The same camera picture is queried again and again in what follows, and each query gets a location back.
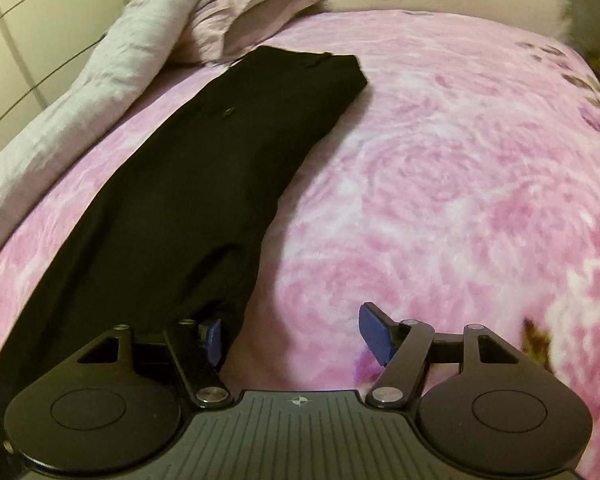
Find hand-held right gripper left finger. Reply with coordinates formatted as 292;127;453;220
75;317;229;407

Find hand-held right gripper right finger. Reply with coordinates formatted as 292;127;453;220
359;302;523;407

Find black pants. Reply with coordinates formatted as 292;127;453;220
0;45;369;441

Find pink rose blanket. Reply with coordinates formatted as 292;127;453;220
0;9;600;411

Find white striped duvet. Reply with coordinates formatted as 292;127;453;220
0;0;211;276

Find pale pink pillow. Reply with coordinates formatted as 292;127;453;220
180;0;331;67

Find cream wardrobe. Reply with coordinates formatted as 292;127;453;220
0;0;142;172

